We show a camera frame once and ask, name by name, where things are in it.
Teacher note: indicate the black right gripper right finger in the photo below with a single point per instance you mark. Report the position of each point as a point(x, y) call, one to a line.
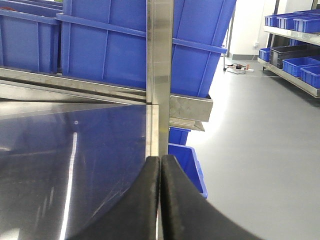
point(187, 215)

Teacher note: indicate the black crate on rack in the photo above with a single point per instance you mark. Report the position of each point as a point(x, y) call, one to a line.
point(280, 53)

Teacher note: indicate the background steel rack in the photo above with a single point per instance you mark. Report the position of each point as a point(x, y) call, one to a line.
point(299, 27)

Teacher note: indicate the steel shelf post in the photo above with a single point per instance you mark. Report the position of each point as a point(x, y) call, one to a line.
point(160, 19)

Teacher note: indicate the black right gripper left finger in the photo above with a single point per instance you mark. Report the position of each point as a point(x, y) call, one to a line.
point(134, 216)

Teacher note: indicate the blue bin far left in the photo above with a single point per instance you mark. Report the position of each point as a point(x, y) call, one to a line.
point(29, 36)

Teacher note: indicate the blue bin below table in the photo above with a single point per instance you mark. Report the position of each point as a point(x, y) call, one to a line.
point(187, 158)

